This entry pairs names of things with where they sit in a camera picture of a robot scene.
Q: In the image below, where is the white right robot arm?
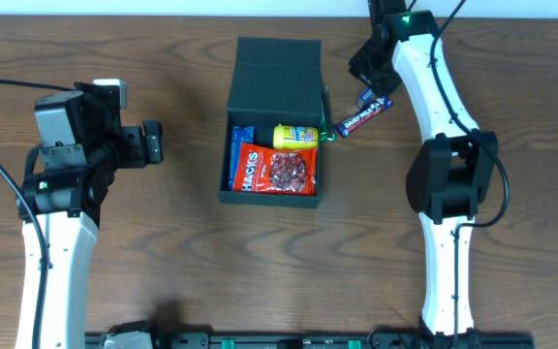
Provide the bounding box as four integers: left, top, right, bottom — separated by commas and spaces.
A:
349, 0, 498, 348

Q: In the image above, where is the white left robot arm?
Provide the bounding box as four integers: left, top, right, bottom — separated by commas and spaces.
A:
15, 79, 164, 348

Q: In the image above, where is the green snack bar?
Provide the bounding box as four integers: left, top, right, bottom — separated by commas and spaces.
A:
320, 83, 336, 142

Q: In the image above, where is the purple Dairy Milk chocolate bar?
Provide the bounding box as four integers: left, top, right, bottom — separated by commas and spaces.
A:
334, 96, 393, 139

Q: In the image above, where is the red Hacks candy bag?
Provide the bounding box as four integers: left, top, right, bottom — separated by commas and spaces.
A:
232, 143, 318, 196

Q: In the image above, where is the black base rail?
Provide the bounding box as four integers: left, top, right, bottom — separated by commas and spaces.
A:
84, 322, 535, 349

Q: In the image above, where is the black fabric storage box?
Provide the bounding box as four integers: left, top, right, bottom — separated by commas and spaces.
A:
217, 37, 327, 208

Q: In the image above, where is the yellow Mentos candy tub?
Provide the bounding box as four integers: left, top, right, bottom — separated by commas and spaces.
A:
254, 125, 319, 150

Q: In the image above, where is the blue cookie roll pack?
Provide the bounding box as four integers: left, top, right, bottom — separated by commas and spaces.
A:
228, 124, 257, 191

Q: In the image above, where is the small blue candy stick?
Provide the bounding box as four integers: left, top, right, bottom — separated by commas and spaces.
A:
356, 87, 377, 110

